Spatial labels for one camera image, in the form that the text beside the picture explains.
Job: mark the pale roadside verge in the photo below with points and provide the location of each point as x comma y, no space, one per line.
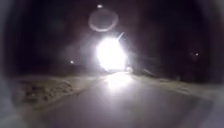
180,87

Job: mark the grey asphalt road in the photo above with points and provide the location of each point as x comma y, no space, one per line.
113,106

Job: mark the dry grass verge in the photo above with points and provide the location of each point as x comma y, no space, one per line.
43,88

